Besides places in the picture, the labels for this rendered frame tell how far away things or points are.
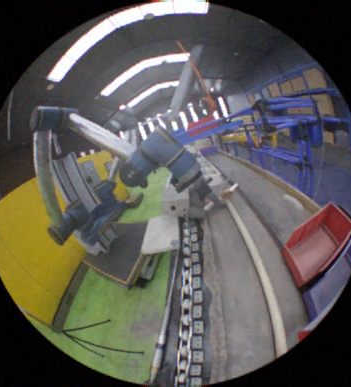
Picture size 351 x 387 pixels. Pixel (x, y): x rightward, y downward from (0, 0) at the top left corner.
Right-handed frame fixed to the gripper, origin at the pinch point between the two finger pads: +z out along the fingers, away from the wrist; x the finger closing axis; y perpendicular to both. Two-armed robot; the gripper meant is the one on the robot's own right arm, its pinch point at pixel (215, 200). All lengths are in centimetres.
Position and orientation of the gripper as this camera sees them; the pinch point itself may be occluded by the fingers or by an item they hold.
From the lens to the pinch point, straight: 53.1
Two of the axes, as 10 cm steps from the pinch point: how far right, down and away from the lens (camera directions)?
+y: 7.1, -6.1, -3.6
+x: 0.6, -4.5, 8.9
